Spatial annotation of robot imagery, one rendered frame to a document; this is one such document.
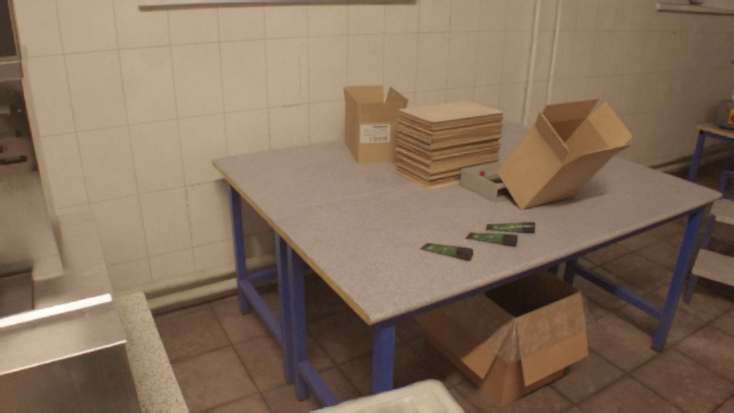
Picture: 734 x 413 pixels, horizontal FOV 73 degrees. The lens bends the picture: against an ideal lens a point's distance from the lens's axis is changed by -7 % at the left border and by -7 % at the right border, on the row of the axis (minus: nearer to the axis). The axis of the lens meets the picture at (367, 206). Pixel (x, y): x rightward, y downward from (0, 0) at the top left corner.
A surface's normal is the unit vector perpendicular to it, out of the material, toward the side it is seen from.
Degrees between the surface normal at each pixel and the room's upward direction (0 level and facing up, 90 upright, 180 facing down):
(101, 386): 90
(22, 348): 0
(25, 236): 90
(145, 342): 0
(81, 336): 0
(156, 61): 90
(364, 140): 90
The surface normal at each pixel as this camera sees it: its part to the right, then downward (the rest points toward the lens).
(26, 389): 0.51, 0.35
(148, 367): 0.02, -0.92
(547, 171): -0.86, 0.18
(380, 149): 0.21, 0.39
